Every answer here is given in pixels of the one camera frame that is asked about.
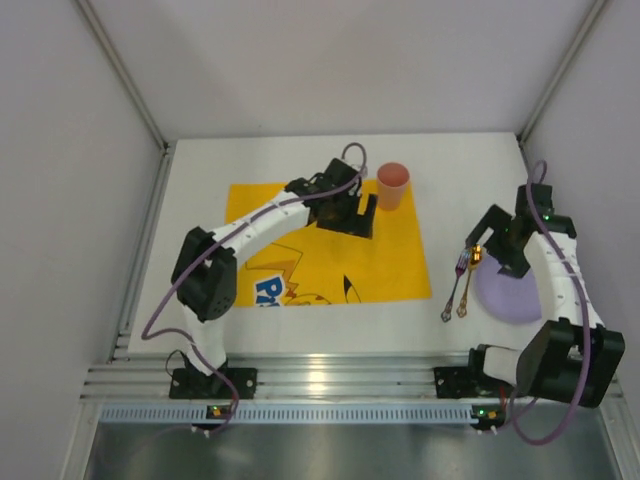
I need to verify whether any gold metal spoon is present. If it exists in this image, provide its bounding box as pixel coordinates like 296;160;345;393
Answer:
456;244;483;318

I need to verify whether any purple metal fork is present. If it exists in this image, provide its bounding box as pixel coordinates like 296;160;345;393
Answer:
440;249;470;323

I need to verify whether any pink plastic cup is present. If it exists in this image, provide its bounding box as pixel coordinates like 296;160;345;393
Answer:
376;162;410;211

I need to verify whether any yellow printed cloth placemat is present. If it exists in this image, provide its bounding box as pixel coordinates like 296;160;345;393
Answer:
235;189;431;307

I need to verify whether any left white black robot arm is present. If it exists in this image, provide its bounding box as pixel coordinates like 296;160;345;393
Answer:
171;158;377;377

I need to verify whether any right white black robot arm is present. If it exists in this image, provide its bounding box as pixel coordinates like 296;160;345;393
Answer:
466;183;625;408

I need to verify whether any lilac plastic plate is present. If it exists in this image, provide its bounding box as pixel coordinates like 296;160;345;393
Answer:
474;256;542;325

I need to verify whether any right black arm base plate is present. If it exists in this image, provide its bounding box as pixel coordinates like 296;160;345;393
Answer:
433;366;512;399

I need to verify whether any aluminium mounting rail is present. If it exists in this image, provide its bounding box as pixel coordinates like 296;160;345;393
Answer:
80;353;467;401

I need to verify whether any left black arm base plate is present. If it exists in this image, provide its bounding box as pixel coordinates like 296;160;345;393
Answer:
169;367;258;400

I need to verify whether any aluminium frame post right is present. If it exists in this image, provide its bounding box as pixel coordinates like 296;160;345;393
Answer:
516;0;612;148

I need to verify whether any aluminium frame post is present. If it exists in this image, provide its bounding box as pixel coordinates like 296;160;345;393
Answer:
516;0;612;148
71;0;169;151

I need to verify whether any aluminium frame post left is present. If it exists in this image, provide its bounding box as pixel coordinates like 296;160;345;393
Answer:
71;0;169;151

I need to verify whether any slotted grey cable duct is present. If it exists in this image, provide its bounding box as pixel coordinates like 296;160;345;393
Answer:
100;402;504;427

